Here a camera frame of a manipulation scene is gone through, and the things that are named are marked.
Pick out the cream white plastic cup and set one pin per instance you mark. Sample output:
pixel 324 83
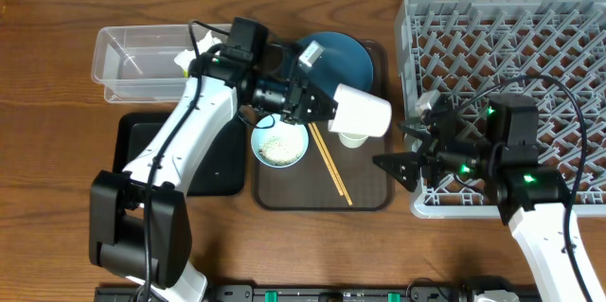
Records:
pixel 352 140

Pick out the black plastic tray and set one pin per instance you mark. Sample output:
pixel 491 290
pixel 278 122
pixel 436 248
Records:
pixel 221 172

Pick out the clear plastic waste bin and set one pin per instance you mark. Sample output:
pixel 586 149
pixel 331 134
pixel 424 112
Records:
pixel 135 64

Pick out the dark blue plate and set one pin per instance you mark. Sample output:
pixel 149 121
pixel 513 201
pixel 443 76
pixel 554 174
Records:
pixel 344 60

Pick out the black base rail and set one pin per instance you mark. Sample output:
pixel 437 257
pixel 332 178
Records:
pixel 421 290

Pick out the pink plastic cup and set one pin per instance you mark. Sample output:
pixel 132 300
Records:
pixel 359 112

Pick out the brown plastic serving tray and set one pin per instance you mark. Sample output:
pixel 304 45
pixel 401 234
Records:
pixel 307 185

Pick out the wooden chopstick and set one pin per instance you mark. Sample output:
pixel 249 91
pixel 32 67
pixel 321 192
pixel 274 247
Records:
pixel 346 196
pixel 320 143

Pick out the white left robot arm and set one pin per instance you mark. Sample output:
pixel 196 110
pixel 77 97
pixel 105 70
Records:
pixel 139 226

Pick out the white paper napkin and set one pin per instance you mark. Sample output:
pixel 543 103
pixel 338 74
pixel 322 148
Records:
pixel 184 58

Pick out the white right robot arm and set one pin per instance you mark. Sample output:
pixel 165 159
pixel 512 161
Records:
pixel 532 199

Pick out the light blue bowl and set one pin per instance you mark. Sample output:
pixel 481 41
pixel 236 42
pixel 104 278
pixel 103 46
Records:
pixel 277 144

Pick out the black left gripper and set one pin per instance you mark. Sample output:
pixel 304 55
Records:
pixel 294 101

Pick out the grey plastic dishwasher rack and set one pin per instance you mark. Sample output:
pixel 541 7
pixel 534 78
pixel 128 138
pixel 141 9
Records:
pixel 550 50

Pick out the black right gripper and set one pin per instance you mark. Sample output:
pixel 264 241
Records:
pixel 433 151

